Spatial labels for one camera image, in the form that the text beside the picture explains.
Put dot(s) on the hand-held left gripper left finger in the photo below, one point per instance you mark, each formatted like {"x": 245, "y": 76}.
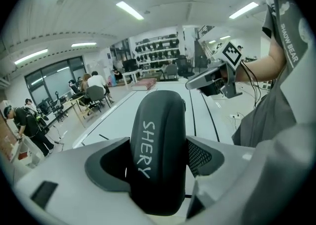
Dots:
{"x": 61, "y": 169}

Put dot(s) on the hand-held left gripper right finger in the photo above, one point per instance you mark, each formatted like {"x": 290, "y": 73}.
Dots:
{"x": 237, "y": 169}

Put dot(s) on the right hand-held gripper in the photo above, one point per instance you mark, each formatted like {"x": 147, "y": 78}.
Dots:
{"x": 230, "y": 55}

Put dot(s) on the black glasses case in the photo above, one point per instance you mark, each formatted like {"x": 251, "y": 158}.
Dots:
{"x": 160, "y": 150}

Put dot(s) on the person's right forearm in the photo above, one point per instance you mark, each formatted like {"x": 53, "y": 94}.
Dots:
{"x": 266, "y": 66}

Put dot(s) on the black office chair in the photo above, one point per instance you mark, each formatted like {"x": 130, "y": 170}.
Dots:
{"x": 185, "y": 67}
{"x": 59, "y": 106}

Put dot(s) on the grey chair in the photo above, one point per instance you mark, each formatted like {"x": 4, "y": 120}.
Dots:
{"x": 95, "y": 95}
{"x": 171, "y": 71}

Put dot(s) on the black railing staircase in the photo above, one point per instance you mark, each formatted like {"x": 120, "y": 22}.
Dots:
{"x": 203, "y": 46}

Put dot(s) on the white power strip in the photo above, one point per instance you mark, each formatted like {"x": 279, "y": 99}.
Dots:
{"x": 236, "y": 116}

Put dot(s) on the white shelf of black bags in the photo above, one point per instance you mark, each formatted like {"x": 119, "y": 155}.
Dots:
{"x": 158, "y": 51}

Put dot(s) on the thick red book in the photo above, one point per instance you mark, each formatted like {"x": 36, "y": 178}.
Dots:
{"x": 144, "y": 84}

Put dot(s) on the wooden table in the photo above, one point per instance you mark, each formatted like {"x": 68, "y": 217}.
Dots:
{"x": 80, "y": 106}

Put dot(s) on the person's grey shirt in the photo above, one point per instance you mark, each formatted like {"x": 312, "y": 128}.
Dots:
{"x": 271, "y": 110}

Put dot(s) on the small white table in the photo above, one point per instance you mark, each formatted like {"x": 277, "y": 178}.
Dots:
{"x": 132, "y": 74}

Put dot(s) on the ceiling light panel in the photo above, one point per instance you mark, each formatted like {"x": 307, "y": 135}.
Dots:
{"x": 130, "y": 10}
{"x": 30, "y": 57}
{"x": 243, "y": 10}
{"x": 84, "y": 44}

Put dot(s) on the large dark window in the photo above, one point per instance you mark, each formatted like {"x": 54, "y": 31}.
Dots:
{"x": 53, "y": 78}

